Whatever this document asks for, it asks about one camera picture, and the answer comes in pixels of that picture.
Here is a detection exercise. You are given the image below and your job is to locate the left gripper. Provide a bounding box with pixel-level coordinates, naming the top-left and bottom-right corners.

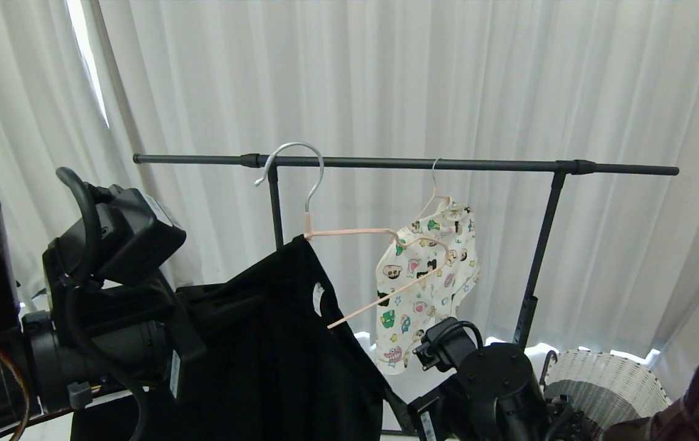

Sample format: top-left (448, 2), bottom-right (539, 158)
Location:
top-left (25, 318), bottom-right (206, 411)

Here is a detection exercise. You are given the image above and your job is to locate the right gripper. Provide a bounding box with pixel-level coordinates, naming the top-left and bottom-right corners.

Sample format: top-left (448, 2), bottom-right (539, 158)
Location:
top-left (407, 392), bottom-right (466, 441)

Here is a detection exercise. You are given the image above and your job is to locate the cream printed garment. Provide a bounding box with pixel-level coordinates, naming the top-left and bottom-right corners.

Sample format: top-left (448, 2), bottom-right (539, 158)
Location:
top-left (375, 199), bottom-right (480, 375)

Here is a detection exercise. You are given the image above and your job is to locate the black garment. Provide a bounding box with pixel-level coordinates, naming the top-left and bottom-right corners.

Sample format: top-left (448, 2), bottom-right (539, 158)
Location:
top-left (70, 236), bottom-right (414, 441)

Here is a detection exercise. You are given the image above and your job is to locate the pink clothes hanger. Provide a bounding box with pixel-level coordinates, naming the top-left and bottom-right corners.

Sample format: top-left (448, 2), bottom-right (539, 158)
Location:
top-left (414, 158), bottom-right (454, 221)
top-left (255, 142), bottom-right (451, 330)

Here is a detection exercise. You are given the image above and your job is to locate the white laundry basket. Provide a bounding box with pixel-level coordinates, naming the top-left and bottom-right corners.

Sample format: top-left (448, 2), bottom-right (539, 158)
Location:
top-left (539, 349), bottom-right (671, 441)

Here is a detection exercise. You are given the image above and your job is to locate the black clothes rack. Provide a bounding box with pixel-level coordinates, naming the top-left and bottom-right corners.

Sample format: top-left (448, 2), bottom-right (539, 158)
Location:
top-left (134, 153), bottom-right (679, 437)

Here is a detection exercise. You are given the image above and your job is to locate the white curtain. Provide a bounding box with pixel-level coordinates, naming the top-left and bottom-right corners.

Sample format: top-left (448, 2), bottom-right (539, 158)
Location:
top-left (0, 0), bottom-right (699, 368)

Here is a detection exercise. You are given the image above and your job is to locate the black cable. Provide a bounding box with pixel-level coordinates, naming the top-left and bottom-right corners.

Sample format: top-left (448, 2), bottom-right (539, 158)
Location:
top-left (55, 167), bottom-right (151, 441)
top-left (441, 322), bottom-right (485, 353)

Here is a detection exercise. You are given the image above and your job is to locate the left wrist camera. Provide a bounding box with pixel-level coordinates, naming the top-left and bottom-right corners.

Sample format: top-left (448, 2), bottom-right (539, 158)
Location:
top-left (43, 184), bottom-right (187, 331)

